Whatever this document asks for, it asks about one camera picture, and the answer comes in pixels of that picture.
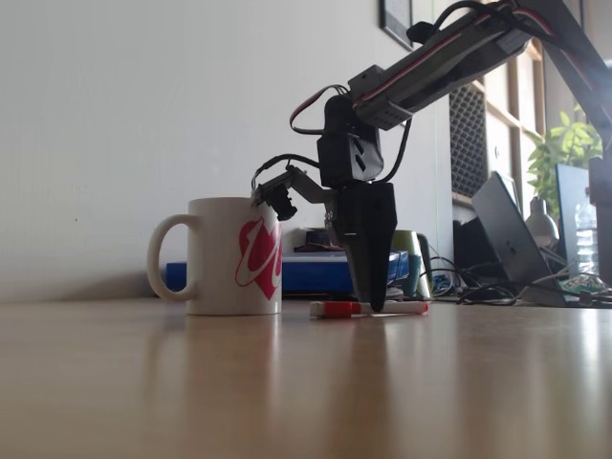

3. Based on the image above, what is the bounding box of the dark perforated panel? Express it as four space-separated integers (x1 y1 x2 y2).
448 80 490 200

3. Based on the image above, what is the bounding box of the white desk lamp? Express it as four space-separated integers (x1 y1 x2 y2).
524 195 560 251

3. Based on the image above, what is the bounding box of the white pen with red cap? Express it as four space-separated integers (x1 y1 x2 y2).
309 300 429 321

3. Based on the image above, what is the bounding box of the flat blue box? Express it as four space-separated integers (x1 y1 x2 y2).
165 250 410 294

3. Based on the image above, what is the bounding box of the small black box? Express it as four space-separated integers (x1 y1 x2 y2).
293 228 338 254

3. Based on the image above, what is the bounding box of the green circuit board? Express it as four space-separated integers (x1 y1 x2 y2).
560 274 609 295

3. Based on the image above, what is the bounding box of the white mug with red heart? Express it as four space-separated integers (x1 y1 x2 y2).
146 196 284 317

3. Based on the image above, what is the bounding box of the large black picture frame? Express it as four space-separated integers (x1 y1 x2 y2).
379 0 415 53

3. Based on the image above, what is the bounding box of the green leafy plant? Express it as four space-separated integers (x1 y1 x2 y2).
524 105 604 217

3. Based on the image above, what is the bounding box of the dark computer monitor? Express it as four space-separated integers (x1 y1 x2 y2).
554 162 594 279

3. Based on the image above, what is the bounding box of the green cup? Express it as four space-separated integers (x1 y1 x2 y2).
390 229 434 298

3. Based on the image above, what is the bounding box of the black camera on grey mount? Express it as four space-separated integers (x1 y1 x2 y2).
250 164 332 223

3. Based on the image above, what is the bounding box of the wooden shelf frame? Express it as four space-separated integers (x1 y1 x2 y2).
470 37 547 211

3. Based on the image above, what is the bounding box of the black camera cable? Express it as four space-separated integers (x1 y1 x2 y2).
250 117 415 198

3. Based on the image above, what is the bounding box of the clear plastic water bottle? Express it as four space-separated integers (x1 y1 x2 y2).
574 202 600 276

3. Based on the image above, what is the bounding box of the black cable tangle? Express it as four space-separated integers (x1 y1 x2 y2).
429 255 530 307

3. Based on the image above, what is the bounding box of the grey open laptop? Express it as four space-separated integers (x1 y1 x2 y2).
471 170 571 308

